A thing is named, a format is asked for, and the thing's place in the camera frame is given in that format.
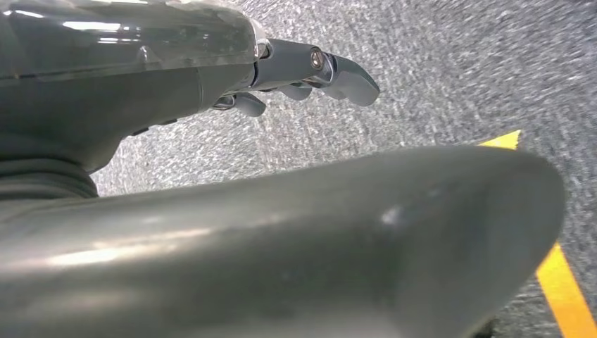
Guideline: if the yellow floor tape square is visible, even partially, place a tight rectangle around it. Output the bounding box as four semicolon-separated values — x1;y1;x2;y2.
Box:
477;129;597;338

